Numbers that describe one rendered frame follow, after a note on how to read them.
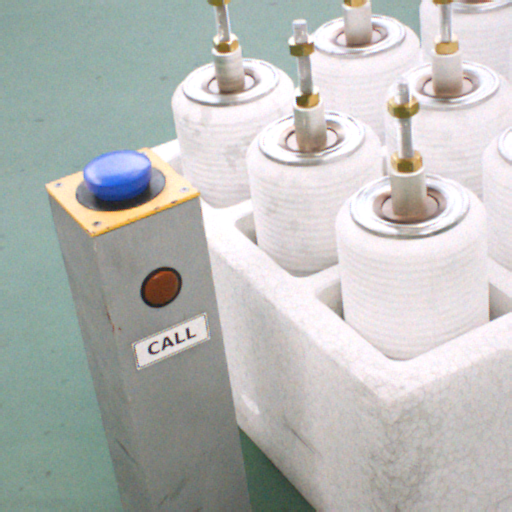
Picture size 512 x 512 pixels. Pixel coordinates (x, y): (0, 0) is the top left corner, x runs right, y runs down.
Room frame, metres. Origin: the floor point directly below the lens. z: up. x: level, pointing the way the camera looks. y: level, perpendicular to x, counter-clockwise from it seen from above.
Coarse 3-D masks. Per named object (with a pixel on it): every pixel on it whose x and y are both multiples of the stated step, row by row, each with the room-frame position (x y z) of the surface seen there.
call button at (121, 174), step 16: (96, 160) 0.68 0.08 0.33; (112, 160) 0.67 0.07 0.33; (128, 160) 0.67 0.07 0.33; (144, 160) 0.67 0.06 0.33; (96, 176) 0.66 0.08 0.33; (112, 176) 0.65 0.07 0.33; (128, 176) 0.65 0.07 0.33; (144, 176) 0.66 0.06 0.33; (96, 192) 0.65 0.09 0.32; (112, 192) 0.65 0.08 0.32; (128, 192) 0.65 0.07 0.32
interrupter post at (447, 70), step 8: (432, 56) 0.86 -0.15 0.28; (440, 56) 0.85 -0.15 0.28; (448, 56) 0.85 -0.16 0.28; (456, 56) 0.85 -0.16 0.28; (432, 64) 0.86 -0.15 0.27; (440, 64) 0.85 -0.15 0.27; (448, 64) 0.85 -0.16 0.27; (456, 64) 0.85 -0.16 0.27; (432, 72) 0.86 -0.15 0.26; (440, 72) 0.85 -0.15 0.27; (448, 72) 0.85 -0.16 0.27; (456, 72) 0.85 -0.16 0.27; (440, 80) 0.85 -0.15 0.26; (448, 80) 0.85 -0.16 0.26; (456, 80) 0.85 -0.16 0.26; (440, 88) 0.85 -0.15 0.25; (448, 88) 0.85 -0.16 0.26; (456, 88) 0.85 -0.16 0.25
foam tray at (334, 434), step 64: (256, 256) 0.78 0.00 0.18; (256, 320) 0.75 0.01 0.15; (320, 320) 0.69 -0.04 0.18; (256, 384) 0.76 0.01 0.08; (320, 384) 0.67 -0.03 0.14; (384, 384) 0.62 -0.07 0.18; (448, 384) 0.62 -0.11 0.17; (320, 448) 0.68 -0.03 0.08; (384, 448) 0.61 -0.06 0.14; (448, 448) 0.62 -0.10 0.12
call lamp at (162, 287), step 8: (160, 272) 0.64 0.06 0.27; (168, 272) 0.64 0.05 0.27; (152, 280) 0.63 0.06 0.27; (160, 280) 0.63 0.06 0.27; (168, 280) 0.63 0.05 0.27; (176, 280) 0.64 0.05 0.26; (152, 288) 0.63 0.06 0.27; (160, 288) 0.63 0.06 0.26; (168, 288) 0.63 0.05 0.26; (176, 288) 0.64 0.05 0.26; (152, 296) 0.63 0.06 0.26; (160, 296) 0.63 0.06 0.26; (168, 296) 0.63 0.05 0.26
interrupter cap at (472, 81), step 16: (464, 64) 0.89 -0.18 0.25; (480, 64) 0.88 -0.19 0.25; (416, 80) 0.87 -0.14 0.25; (432, 80) 0.87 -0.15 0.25; (464, 80) 0.87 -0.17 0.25; (480, 80) 0.86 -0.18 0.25; (496, 80) 0.85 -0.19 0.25; (416, 96) 0.85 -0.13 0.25; (432, 96) 0.84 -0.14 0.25; (448, 96) 0.84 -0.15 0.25; (464, 96) 0.84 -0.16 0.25; (480, 96) 0.83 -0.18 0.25
